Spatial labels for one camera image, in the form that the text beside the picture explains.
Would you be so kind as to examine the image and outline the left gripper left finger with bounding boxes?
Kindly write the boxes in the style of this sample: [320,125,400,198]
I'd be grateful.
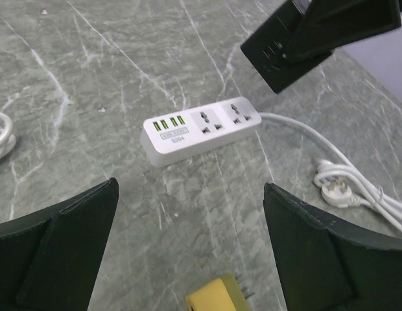
[0,178,119,310]

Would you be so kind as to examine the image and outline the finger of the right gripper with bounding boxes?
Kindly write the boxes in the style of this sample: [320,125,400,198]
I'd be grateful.
[285,0,402,62]

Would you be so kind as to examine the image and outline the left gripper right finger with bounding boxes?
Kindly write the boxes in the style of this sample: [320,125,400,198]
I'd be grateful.
[263,183,402,310]

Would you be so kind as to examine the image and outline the black cube power adapter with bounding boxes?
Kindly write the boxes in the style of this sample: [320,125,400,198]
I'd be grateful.
[241,1,333,94]

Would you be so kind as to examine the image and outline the yellow plug adapter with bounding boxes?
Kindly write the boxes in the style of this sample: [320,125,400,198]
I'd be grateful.
[185,273,251,311]

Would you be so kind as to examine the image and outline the white power strip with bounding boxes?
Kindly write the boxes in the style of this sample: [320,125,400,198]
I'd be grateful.
[140,97,262,167]

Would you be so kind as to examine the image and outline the white cord of orange strip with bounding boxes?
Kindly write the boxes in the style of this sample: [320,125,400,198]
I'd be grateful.
[0,111,18,163]

